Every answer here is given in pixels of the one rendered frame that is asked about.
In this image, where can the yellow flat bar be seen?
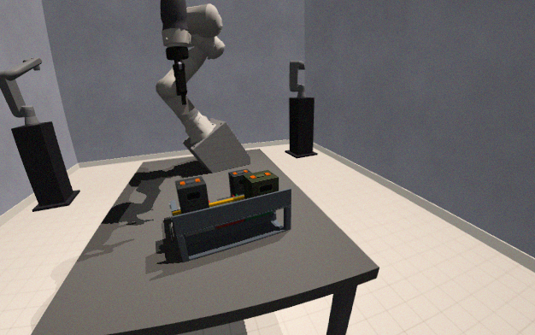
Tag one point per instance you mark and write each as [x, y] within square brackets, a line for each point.
[216, 203]

